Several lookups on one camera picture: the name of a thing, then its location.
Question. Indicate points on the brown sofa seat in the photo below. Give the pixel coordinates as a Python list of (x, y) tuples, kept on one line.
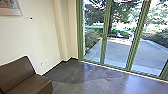
[(20, 80)]

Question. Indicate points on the framed poster pink print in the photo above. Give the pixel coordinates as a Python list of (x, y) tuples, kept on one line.
[(10, 8)]

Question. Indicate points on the green window frame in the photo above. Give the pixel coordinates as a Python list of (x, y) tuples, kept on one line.
[(105, 33)]

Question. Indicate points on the white wall outlet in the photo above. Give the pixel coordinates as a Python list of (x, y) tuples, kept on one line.
[(44, 62)]

